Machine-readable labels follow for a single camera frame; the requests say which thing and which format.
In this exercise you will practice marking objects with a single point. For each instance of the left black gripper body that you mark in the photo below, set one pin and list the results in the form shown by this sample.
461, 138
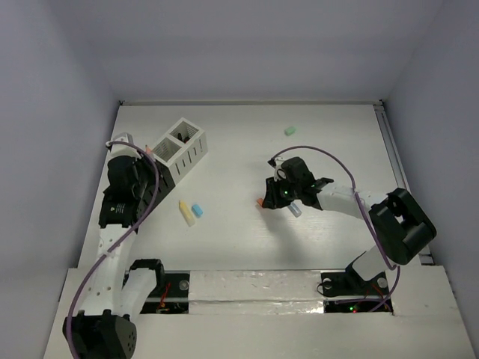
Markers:
150, 179

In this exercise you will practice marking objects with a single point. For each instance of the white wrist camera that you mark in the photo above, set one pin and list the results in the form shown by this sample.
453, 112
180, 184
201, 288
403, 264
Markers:
276, 163
121, 145

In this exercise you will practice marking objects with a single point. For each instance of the blue highlighter cap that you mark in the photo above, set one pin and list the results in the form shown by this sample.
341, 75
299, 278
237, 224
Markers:
197, 210

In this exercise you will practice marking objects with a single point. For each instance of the green highlighter cap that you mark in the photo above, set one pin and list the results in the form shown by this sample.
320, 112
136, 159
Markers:
290, 130

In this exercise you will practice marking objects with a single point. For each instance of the aluminium side rail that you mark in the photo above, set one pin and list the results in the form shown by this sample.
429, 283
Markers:
402, 179

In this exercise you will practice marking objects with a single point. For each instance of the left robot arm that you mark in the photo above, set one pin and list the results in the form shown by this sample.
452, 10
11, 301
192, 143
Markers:
100, 322

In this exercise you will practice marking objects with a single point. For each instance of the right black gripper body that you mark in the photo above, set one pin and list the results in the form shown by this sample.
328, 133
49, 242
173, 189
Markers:
282, 192

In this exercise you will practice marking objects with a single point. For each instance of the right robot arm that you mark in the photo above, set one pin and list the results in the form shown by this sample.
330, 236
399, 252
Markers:
326, 195

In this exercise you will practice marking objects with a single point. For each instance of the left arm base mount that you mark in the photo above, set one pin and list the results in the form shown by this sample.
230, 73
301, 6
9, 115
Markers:
172, 297

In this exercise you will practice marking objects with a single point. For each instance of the white slotted organizer box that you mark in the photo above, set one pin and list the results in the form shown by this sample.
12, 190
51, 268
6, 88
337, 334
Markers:
181, 148

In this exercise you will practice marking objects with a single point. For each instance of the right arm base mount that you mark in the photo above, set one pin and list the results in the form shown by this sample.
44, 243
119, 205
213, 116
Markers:
346, 292

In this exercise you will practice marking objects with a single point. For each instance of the black slotted organizer box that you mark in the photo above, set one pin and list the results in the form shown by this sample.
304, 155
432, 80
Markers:
147, 190

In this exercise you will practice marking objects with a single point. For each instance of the blue highlighter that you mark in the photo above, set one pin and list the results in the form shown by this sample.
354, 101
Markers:
295, 210

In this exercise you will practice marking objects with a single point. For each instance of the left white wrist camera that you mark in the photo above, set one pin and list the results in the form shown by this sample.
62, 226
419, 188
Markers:
121, 145

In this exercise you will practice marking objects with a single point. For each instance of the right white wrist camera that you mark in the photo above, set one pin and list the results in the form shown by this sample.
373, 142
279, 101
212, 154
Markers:
276, 163

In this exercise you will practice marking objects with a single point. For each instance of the yellow highlighter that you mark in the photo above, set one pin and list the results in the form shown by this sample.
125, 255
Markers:
186, 213

